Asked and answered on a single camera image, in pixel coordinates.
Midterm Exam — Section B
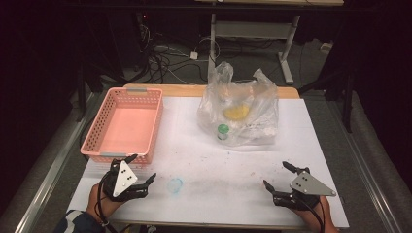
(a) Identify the hand-held gripper cable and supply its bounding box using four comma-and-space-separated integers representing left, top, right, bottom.
295, 192, 326, 233
96, 174, 120, 233

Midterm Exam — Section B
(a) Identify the person's left hand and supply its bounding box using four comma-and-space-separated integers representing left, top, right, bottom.
86, 183, 130, 224

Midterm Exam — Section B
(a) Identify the black metal stand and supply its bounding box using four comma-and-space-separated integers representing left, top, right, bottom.
76, 57, 105, 122
299, 64, 354, 134

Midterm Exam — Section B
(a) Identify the white paper sheet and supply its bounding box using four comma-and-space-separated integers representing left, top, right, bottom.
66, 96, 350, 229

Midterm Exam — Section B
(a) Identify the pink plastic basket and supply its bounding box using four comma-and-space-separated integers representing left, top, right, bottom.
80, 86, 164, 165

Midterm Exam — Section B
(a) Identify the metal floor rail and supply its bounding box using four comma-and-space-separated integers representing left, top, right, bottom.
14, 93, 105, 233
336, 129, 404, 233

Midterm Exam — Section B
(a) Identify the left hand-held gripper cable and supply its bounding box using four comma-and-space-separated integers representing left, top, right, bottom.
96, 174, 120, 233

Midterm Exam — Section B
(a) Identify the white frame desk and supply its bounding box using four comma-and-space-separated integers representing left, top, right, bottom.
193, 0, 345, 85

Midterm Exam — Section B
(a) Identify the person's right hand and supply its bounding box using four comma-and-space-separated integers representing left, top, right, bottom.
291, 195, 339, 233

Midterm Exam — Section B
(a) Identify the right hand-held gripper cable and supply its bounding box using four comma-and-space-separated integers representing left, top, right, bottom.
295, 192, 326, 233

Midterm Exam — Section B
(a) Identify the white power strip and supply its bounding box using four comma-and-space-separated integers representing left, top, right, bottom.
320, 41, 334, 55

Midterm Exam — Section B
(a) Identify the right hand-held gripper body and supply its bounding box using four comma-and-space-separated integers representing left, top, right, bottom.
273, 171, 337, 212

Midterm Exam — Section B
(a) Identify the small clear plastic cup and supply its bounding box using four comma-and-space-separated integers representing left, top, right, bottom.
166, 177, 185, 195

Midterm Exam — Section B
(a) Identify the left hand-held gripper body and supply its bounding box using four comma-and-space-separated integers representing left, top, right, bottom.
103, 158, 150, 202

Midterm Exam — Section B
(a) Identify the tangle of floor cables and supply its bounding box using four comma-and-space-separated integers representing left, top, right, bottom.
137, 23, 227, 85

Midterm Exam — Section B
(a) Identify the clear plastic smiley bag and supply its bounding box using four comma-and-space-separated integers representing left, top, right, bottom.
196, 61, 280, 148

